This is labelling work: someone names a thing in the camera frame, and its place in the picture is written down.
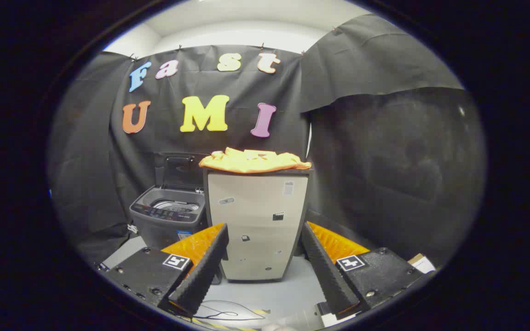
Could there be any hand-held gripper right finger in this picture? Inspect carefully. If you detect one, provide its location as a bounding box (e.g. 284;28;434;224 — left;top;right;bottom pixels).
300;221;424;321

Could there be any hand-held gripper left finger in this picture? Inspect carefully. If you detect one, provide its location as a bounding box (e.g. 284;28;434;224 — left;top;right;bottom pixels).
104;223;230;318

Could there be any grey washing machine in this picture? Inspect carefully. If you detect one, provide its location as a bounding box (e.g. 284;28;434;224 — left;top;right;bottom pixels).
129;154;207;251

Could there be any dark washing machine lid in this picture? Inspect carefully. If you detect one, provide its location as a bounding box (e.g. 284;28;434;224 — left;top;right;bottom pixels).
155;154;206;191

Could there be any orange shirt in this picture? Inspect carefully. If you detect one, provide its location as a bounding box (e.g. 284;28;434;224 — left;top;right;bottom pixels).
199;147;312;174

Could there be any grey cabinet with beige door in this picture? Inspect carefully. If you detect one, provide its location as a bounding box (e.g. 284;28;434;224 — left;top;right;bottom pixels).
203;168;314;282

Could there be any white cardboard piece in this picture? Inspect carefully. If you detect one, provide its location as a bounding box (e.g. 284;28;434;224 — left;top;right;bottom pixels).
408;254;436;274

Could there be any black cable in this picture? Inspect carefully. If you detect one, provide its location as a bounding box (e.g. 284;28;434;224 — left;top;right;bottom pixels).
196;300;265;321

